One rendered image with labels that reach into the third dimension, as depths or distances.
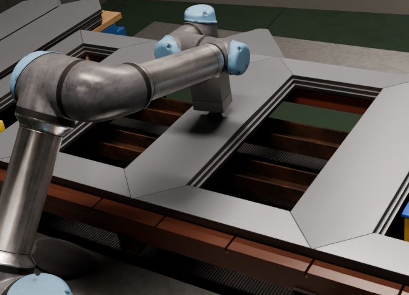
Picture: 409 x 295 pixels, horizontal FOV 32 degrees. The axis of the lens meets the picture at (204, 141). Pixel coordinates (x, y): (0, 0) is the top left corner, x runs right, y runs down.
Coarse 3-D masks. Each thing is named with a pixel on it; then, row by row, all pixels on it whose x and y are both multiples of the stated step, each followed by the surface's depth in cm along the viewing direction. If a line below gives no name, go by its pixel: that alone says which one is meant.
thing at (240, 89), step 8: (232, 80) 205; (232, 88) 201; (240, 88) 200; (248, 88) 200; (256, 88) 199; (264, 88) 198; (272, 88) 198; (240, 96) 196; (248, 96) 196; (256, 96) 195; (264, 96) 195
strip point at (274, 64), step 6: (264, 60) 213; (270, 60) 212; (276, 60) 212; (252, 66) 211; (258, 66) 210; (264, 66) 210; (270, 66) 209; (276, 66) 209; (282, 66) 208; (282, 72) 205; (288, 72) 204
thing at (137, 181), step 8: (128, 176) 171; (136, 176) 170; (144, 176) 170; (152, 176) 169; (128, 184) 168; (136, 184) 167; (144, 184) 167; (152, 184) 167; (160, 184) 166; (168, 184) 166; (176, 184) 165; (152, 192) 164
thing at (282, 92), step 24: (96, 48) 240; (360, 96) 193; (264, 120) 190; (240, 144) 181; (216, 168) 173; (96, 192) 169; (408, 192) 155; (168, 216) 160; (192, 216) 155; (384, 216) 148; (264, 240) 147; (336, 264) 140; (360, 264) 136
